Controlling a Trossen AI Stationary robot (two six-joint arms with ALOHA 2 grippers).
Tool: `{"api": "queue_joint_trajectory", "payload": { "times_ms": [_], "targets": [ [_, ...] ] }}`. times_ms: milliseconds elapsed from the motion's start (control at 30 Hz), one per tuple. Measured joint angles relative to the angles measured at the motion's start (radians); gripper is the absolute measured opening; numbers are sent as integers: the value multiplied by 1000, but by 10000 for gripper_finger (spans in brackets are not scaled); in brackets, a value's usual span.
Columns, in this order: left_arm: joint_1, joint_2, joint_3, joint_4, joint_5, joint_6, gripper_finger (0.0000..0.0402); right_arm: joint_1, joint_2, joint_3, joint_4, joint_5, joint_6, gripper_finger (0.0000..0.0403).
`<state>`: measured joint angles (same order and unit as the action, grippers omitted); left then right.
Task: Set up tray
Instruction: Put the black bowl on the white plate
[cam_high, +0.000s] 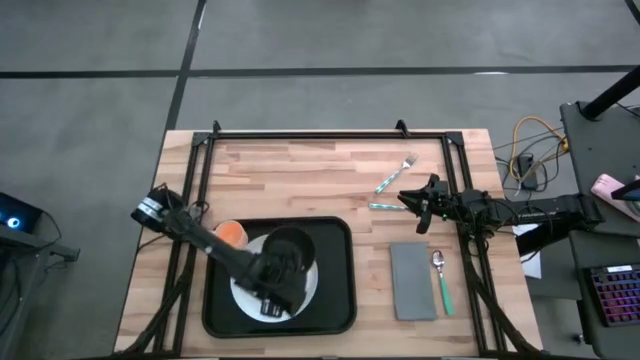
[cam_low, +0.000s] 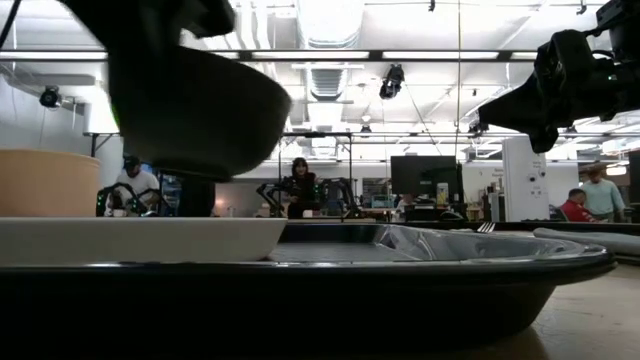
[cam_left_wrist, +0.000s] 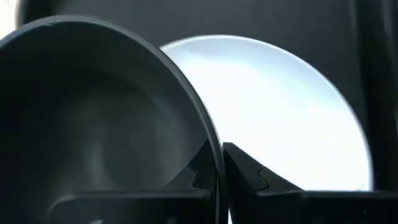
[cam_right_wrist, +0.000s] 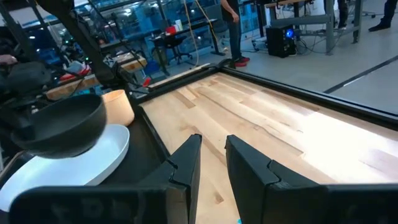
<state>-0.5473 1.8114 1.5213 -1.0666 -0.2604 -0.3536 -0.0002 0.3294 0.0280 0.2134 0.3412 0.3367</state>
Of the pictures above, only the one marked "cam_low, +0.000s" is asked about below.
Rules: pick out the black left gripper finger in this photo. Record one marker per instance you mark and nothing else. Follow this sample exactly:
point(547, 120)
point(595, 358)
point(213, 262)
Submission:
point(212, 17)

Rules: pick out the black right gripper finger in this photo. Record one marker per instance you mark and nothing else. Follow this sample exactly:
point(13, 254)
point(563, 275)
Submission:
point(544, 140)
point(510, 112)

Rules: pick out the dark bowl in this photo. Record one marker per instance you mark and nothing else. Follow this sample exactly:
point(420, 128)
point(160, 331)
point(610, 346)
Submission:
point(200, 115)

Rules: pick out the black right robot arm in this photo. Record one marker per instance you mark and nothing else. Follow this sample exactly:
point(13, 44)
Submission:
point(625, 60)

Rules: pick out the black background robot arm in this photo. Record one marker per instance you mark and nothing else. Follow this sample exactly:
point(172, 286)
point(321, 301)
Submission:
point(272, 192)
point(125, 192)

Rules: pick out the dark serving tray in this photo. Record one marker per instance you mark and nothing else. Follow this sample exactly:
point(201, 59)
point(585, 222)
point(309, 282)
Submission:
point(325, 310)

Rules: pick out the black ceiling spotlight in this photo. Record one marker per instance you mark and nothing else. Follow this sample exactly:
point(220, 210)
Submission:
point(475, 127)
point(391, 84)
point(50, 97)

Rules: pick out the person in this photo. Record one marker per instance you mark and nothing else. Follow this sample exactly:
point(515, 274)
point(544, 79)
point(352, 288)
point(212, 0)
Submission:
point(301, 187)
point(575, 211)
point(135, 182)
point(197, 200)
point(602, 196)

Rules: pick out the black computer monitor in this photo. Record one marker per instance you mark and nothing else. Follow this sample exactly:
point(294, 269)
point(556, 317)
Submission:
point(425, 175)

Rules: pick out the silver fork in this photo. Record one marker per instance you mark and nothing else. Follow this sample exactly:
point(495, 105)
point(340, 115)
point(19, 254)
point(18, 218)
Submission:
point(485, 228)

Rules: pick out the overhead beam with light panels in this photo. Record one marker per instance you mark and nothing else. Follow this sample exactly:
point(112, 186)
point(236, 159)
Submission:
point(375, 55)

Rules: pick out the tan cup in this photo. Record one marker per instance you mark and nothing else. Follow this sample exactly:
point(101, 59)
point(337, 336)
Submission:
point(47, 182)

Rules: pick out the white plate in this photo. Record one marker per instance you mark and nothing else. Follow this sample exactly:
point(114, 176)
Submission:
point(140, 240)

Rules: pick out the white ceiling air duct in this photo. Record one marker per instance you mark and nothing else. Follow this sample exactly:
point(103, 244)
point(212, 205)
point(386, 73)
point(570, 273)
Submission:
point(327, 30)

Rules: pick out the black metal stand frame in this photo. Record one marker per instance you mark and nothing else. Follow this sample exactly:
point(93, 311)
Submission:
point(315, 134)

